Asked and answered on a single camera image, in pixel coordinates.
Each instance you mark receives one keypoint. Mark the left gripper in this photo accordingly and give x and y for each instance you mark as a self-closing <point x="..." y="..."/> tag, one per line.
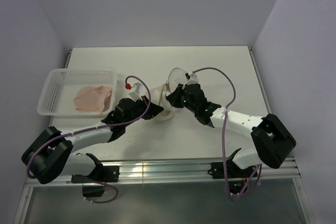
<point x="153" y="109"/>

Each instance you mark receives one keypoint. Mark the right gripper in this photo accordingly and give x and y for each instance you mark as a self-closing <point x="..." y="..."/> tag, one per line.
<point x="174" y="97"/>

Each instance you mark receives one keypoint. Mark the white bra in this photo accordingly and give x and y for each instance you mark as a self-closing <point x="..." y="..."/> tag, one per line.
<point x="158" y="97"/>

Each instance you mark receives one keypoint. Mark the pink bra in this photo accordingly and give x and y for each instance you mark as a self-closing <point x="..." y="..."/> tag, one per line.
<point x="92" y="98"/>

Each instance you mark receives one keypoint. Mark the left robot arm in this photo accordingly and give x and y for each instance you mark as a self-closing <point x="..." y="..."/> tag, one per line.
<point x="53" y="153"/>

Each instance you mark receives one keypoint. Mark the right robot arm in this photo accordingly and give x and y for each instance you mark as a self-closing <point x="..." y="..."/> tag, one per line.
<point x="271" y="139"/>

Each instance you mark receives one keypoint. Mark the white plastic basket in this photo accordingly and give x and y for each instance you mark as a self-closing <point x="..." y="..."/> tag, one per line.
<point x="62" y="85"/>

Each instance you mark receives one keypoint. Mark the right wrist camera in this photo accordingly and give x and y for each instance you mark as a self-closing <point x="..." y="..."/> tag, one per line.
<point x="191" y="78"/>

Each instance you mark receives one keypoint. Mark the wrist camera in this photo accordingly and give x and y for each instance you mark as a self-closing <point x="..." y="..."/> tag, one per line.
<point x="135" y="91"/>
<point x="191" y="78"/>

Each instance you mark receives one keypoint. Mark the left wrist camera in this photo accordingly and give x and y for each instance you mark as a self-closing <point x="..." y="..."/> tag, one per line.
<point x="135" y="91"/>

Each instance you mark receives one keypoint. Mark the aluminium frame rail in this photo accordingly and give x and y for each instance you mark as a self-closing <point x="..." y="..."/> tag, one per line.
<point x="173" y="171"/>

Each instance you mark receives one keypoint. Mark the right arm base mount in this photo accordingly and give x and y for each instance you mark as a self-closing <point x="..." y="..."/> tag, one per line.
<point x="233" y="172"/>

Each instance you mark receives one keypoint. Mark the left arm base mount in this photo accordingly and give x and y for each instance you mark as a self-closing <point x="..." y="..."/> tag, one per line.
<point x="99" y="182"/>

